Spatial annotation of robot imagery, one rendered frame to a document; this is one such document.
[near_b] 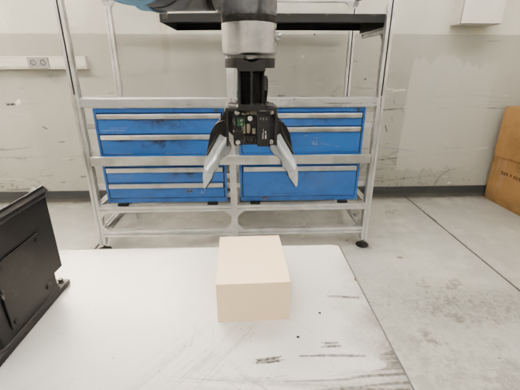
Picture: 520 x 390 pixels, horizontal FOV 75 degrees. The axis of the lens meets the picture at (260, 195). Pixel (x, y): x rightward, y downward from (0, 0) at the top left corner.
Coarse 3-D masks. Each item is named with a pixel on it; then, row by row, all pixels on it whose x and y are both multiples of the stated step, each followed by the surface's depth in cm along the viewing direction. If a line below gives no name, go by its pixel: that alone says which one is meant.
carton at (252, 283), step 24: (240, 240) 67; (264, 240) 67; (240, 264) 59; (264, 264) 59; (216, 288) 54; (240, 288) 54; (264, 288) 55; (288, 288) 55; (240, 312) 56; (264, 312) 56; (288, 312) 57
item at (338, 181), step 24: (288, 120) 191; (312, 120) 192; (336, 120) 193; (360, 120) 193; (312, 144) 197; (336, 144) 198; (360, 144) 198; (240, 168) 200; (264, 168) 199; (312, 168) 201; (336, 168) 201; (264, 192) 206; (288, 192) 207; (312, 192) 207; (336, 192) 208
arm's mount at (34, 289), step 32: (32, 192) 56; (0, 224) 49; (32, 224) 56; (0, 256) 49; (32, 256) 55; (0, 288) 48; (32, 288) 55; (64, 288) 64; (0, 320) 49; (32, 320) 55; (0, 352) 49
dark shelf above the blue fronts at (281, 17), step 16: (160, 16) 171; (176, 16) 171; (192, 16) 171; (208, 16) 171; (288, 16) 173; (304, 16) 173; (320, 16) 174; (336, 16) 174; (352, 16) 174; (368, 16) 174; (384, 16) 175
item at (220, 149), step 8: (216, 144) 53; (224, 144) 51; (216, 152) 52; (224, 152) 53; (208, 160) 53; (216, 160) 53; (208, 168) 50; (216, 168) 54; (208, 176) 54; (208, 184) 55
